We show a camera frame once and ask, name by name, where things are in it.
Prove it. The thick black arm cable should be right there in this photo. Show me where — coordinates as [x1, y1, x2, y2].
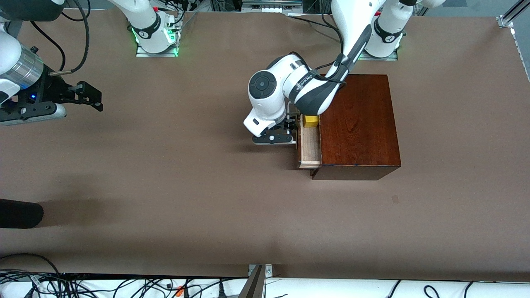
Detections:
[48, 0, 91, 76]

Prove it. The grey metal bar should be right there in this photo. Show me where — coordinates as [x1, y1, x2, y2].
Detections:
[238, 265, 266, 298]

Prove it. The metal rack frame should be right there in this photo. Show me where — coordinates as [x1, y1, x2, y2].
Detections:
[209, 0, 328, 14]

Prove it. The wooden drawer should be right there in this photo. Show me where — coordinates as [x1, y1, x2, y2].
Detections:
[297, 113, 323, 170]

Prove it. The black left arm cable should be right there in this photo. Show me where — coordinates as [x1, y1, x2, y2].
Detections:
[289, 14, 348, 84]

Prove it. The aluminium bracket plate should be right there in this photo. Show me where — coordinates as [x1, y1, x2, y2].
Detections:
[248, 264, 274, 277]

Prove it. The black ribbed cylinder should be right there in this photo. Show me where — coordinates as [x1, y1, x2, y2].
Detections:
[0, 199, 44, 229]

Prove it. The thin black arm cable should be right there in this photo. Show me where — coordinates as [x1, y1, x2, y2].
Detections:
[29, 19, 66, 72]

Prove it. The dark wooden drawer cabinet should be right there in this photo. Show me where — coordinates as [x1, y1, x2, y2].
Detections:
[311, 74, 402, 181]

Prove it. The white ledge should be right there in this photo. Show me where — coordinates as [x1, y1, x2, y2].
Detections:
[0, 274, 530, 298]

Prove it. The black table cable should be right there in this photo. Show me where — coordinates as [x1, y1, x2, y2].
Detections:
[287, 14, 337, 32]

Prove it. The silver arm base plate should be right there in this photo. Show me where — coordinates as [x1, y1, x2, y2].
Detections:
[136, 38, 180, 58]
[355, 49, 400, 62]

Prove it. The aluminium frame profile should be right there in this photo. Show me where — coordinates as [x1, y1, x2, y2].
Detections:
[496, 0, 530, 29]

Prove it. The thin black looped cable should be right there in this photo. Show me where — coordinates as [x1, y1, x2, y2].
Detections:
[0, 252, 63, 277]

